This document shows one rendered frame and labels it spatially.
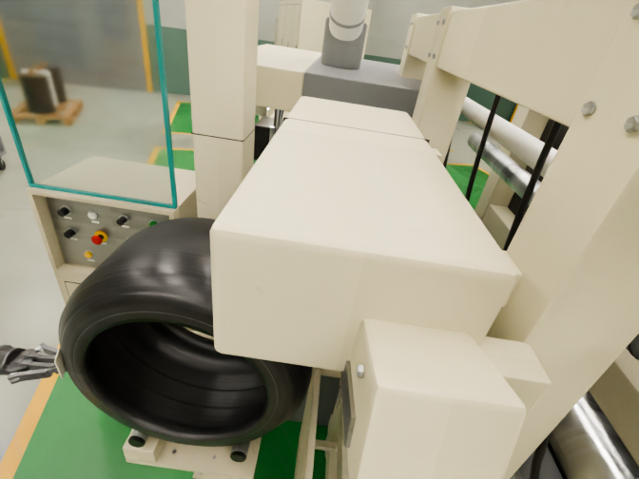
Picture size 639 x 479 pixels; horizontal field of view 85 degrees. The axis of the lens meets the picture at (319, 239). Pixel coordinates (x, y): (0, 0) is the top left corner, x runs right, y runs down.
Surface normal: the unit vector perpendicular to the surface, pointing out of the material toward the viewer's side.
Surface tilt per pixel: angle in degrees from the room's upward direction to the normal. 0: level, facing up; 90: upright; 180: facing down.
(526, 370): 0
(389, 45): 90
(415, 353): 18
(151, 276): 43
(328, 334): 90
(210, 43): 90
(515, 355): 0
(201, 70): 90
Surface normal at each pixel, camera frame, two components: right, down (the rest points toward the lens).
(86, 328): -0.19, 0.39
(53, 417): 0.14, -0.84
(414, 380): 0.15, -0.96
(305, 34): 0.22, 0.54
